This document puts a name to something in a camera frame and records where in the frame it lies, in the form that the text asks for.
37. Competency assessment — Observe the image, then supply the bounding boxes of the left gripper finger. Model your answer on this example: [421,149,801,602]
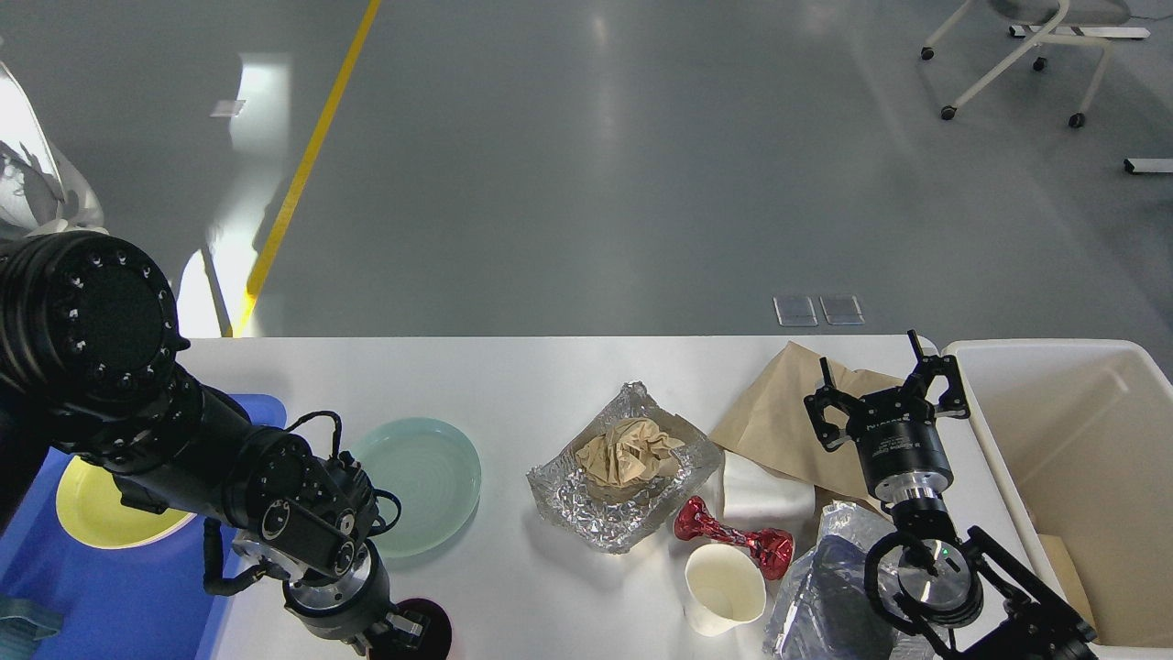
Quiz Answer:
[357,608,429,656]

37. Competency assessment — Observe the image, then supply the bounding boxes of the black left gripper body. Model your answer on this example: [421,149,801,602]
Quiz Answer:
[282,542,396,646]

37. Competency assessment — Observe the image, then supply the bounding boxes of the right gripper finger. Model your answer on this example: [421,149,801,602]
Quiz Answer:
[904,329,970,421]
[804,358,857,453]

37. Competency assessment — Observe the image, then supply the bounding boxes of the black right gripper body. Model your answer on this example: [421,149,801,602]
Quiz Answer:
[848,388,954,501]

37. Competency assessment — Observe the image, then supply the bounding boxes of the pink mug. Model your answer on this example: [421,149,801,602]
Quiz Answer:
[366,598,453,659]

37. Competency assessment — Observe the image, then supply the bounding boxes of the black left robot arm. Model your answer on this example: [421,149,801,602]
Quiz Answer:
[1,230,452,659]

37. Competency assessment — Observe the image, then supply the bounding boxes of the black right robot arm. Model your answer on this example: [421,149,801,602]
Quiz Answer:
[804,331,1097,659]

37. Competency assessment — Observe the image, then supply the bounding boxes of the brown paper bag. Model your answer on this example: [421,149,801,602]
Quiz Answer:
[708,341,877,506]

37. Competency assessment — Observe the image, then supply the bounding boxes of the white napkin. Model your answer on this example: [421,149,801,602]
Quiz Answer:
[723,453,816,529]

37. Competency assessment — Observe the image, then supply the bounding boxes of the beige waste bin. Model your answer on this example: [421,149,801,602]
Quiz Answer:
[947,338,1172,659]

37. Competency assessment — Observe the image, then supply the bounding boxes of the red foil wrapper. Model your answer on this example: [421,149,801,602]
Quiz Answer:
[672,496,795,581]

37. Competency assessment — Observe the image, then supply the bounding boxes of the light green plate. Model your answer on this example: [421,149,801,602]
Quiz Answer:
[352,417,482,559]

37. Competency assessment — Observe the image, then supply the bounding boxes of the blue plastic tray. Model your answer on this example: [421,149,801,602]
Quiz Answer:
[0,394,287,660]

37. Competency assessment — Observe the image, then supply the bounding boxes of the white paper cup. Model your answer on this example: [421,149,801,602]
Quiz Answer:
[683,544,767,637]

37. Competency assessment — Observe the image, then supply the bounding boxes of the crumpled aluminium foil tray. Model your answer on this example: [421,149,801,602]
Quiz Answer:
[527,381,724,553]

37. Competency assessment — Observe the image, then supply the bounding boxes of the yellow plate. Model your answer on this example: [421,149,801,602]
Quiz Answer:
[55,456,194,550]

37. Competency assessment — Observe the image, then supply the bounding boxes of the white bar on floor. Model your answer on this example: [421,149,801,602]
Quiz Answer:
[1123,156,1173,175]

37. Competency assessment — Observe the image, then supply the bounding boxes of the white office chair right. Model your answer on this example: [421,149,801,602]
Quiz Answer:
[940,1,1151,129]

